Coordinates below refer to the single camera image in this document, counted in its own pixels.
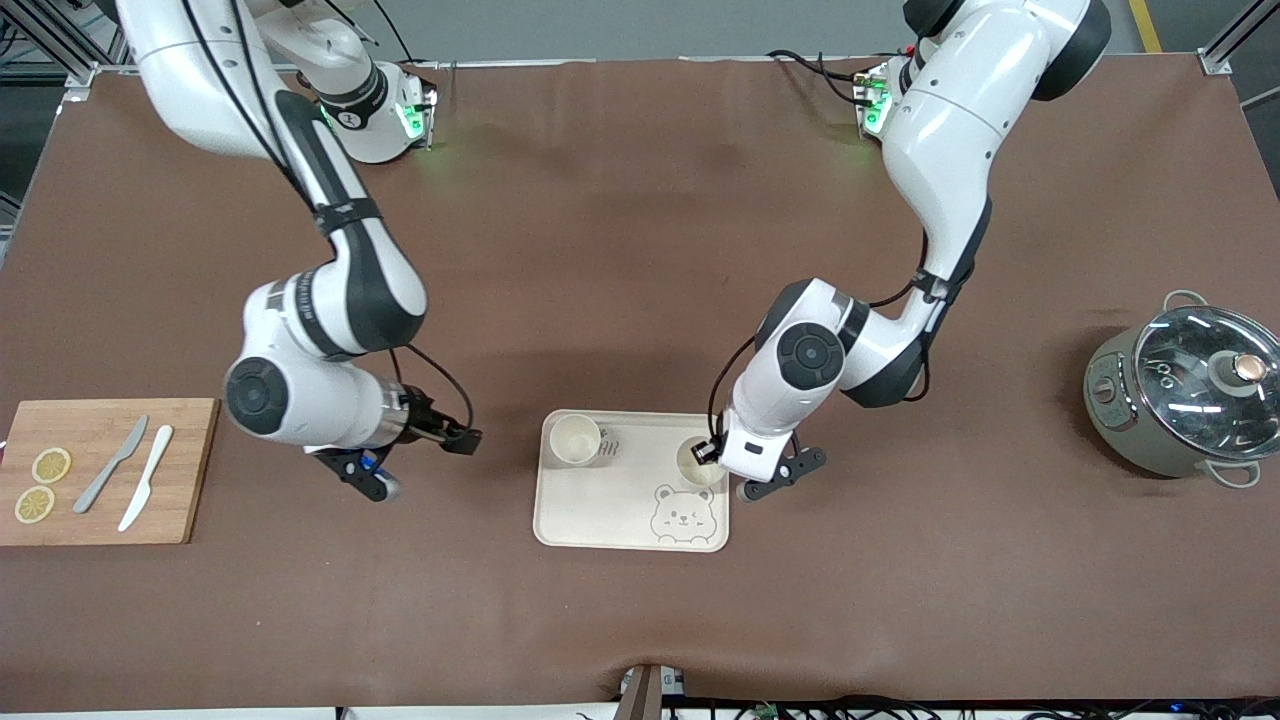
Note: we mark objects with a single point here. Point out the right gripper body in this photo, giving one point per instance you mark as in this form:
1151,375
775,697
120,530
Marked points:
427,419

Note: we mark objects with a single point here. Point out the white IKEA cup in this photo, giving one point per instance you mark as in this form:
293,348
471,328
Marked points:
700,476
575,440

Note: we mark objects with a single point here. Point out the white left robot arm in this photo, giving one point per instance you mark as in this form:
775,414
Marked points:
950,130

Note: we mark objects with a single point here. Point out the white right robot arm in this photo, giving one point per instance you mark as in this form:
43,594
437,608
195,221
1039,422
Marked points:
290,400

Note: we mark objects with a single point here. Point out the cream bear print tray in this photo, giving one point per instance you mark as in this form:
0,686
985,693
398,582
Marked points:
600,510

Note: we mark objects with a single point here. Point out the brown table mat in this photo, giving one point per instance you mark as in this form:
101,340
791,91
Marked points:
640,250

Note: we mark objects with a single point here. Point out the bamboo cutting board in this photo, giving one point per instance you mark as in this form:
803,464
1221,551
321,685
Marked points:
185,480

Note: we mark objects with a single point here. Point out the white plastic knife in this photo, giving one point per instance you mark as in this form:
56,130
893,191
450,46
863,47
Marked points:
146,475

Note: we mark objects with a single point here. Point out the grey plastic knife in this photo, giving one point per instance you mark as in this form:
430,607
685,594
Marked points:
110,465

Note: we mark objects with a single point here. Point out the green electric cooking pot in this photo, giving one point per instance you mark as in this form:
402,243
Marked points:
1120,430

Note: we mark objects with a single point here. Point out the lemon slice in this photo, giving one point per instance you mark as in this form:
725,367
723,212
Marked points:
35,504
51,465

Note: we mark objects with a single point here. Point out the glass pot lid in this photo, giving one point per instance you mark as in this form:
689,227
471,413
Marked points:
1180,420

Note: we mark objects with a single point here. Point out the metal table edge bracket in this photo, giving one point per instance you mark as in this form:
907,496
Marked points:
640,695

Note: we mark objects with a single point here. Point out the aluminium frame post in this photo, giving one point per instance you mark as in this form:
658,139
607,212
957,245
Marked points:
1225,45
60,45

